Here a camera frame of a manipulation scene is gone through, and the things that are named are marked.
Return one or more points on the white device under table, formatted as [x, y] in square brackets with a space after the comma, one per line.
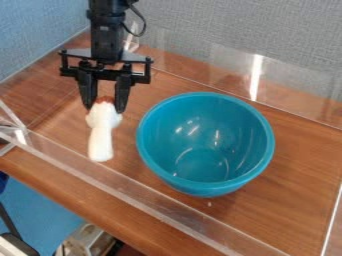
[88, 241]

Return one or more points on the clear acrylic front barrier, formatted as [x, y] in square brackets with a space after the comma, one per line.
[149, 220]

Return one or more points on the clear acrylic barrier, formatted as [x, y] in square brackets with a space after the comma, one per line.
[149, 220]
[300, 91]

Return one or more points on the clear acrylic corner bracket back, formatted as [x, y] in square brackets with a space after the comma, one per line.
[131, 43]

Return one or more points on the clear acrylic corner bracket left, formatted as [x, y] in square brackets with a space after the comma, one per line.
[12, 130]

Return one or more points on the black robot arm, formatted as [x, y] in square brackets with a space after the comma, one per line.
[110, 11]

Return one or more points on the blue plastic bowl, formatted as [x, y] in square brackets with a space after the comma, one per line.
[205, 143]

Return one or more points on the black stand leg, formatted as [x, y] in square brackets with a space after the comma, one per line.
[12, 245]

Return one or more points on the clear acrylic back barrier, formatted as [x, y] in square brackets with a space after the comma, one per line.
[300, 91]

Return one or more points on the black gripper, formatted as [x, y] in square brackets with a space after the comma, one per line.
[105, 61]

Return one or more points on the white plush mushroom brown cap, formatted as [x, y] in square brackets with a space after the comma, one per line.
[101, 119]

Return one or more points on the clear acrylic corner bracket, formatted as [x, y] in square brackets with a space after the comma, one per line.
[12, 130]
[131, 43]

